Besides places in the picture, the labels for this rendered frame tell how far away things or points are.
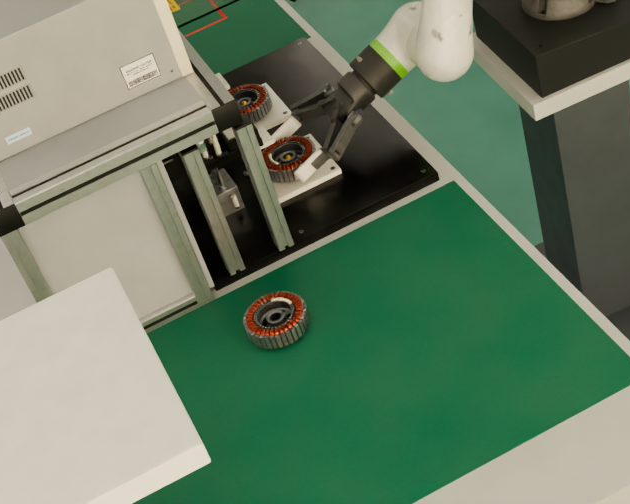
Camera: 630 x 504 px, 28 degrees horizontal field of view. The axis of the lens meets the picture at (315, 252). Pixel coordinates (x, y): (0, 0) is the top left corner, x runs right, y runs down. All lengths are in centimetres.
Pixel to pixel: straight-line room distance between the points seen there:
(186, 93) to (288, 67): 67
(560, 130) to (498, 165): 93
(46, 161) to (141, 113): 18
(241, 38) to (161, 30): 85
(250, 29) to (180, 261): 94
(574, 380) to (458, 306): 26
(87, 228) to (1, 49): 32
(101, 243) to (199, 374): 28
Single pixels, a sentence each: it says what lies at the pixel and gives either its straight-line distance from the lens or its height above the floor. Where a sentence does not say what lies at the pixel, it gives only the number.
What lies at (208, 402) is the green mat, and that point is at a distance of 211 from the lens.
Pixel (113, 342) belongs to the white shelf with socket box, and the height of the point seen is 121.
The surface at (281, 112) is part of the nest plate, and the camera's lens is 262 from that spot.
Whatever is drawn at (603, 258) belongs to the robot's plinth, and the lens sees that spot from 296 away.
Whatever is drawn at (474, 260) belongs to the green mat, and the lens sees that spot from 219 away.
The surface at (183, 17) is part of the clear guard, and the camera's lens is 248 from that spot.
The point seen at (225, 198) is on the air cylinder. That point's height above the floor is 81.
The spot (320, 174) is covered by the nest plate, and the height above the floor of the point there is 78.
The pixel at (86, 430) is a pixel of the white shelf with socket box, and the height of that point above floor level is 120.
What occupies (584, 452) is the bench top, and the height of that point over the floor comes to 75.
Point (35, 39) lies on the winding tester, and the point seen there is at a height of 129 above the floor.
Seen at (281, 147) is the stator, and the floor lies 81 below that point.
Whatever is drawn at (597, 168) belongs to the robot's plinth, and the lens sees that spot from 279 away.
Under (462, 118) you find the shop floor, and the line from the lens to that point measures 380.
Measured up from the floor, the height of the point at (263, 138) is 88.
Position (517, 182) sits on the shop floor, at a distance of 352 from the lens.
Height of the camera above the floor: 222
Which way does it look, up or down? 40 degrees down
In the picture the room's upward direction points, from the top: 19 degrees counter-clockwise
